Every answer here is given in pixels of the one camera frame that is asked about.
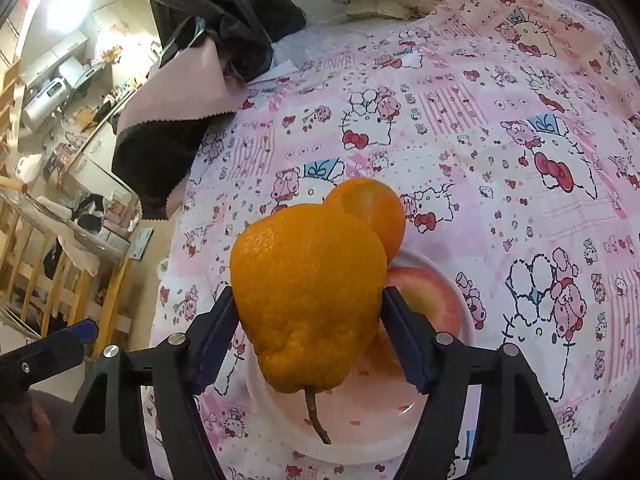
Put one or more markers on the pink and black fabric sheet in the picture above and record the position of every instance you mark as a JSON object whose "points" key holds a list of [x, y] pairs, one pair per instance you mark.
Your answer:
{"points": [[175, 90]]}

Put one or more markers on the large bumpy orange with stem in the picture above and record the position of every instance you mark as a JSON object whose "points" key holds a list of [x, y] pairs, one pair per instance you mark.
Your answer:
{"points": [[305, 300]]}

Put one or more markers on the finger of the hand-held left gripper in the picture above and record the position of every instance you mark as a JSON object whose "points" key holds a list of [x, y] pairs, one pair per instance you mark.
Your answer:
{"points": [[45, 360], [85, 331]]}

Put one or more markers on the red apple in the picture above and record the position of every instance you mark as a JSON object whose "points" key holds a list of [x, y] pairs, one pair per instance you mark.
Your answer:
{"points": [[430, 300]]}

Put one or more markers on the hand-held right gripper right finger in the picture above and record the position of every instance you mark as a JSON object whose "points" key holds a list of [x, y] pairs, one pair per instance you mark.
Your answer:
{"points": [[405, 340]]}

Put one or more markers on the blue flat box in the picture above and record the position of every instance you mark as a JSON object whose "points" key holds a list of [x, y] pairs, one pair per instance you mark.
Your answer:
{"points": [[141, 244]]}

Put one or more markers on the white hanging garment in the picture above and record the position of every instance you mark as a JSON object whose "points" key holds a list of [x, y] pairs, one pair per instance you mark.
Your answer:
{"points": [[80, 250]]}

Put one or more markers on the white base cabinets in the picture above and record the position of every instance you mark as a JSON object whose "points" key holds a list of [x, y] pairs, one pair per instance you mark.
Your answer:
{"points": [[95, 160]]}

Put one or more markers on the white paper sheet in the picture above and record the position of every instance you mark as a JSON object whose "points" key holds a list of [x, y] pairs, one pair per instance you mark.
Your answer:
{"points": [[280, 70]]}

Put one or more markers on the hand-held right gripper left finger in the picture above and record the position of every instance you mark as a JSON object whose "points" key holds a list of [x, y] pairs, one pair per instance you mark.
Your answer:
{"points": [[215, 345]]}

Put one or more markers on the wooden rack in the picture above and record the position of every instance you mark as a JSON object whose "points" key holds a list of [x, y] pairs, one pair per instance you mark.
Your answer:
{"points": [[115, 295]]}

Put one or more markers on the white water heater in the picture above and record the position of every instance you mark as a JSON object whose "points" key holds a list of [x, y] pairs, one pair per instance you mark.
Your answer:
{"points": [[42, 100]]}

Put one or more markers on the pink strawberry-print plate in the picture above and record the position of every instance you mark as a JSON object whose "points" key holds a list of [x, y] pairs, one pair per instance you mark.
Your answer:
{"points": [[350, 420]]}

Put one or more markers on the white plastic bag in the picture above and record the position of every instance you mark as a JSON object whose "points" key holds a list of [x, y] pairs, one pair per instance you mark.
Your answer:
{"points": [[162, 269]]}

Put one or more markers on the white wall cabinets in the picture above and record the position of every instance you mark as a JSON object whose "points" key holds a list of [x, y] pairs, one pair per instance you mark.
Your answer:
{"points": [[65, 50]]}

